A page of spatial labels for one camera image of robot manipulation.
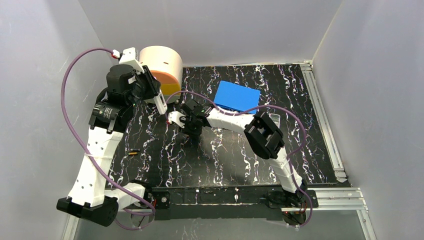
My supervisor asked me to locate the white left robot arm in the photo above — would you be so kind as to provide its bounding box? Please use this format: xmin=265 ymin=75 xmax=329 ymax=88
xmin=56 ymin=63 xmax=161 ymax=227

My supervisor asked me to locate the long white remote control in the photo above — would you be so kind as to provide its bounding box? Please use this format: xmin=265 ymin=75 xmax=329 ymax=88
xmin=269 ymin=113 xmax=281 ymax=128

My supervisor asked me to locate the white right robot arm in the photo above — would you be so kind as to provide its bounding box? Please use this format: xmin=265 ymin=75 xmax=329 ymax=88
xmin=168 ymin=99 xmax=310 ymax=205

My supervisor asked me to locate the blue flat foam pad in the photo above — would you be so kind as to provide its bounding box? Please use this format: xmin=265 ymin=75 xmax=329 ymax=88
xmin=213 ymin=81 xmax=261 ymax=112

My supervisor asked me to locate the cream cylindrical drum container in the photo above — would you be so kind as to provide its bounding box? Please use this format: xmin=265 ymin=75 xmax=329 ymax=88
xmin=139 ymin=45 xmax=183 ymax=103

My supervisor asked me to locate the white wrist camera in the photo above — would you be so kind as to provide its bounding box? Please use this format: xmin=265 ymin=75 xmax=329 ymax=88
xmin=111 ymin=47 xmax=145 ymax=74
xmin=167 ymin=111 xmax=186 ymax=129

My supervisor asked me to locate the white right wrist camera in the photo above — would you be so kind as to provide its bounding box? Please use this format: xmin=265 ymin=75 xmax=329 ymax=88
xmin=167 ymin=111 xmax=186 ymax=129

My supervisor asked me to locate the small white buttoned remote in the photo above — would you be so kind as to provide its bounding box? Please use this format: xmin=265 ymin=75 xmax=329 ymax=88
xmin=153 ymin=90 xmax=168 ymax=115

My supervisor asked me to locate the aluminium frame rail right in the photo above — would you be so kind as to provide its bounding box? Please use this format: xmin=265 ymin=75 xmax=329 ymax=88
xmin=299 ymin=61 xmax=348 ymax=183

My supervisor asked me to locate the black base bar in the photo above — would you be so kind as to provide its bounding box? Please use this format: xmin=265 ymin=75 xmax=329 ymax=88
xmin=145 ymin=185 xmax=292 ymax=222

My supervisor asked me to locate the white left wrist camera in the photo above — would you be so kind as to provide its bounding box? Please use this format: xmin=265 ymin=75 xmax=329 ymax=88
xmin=111 ymin=47 xmax=145 ymax=74

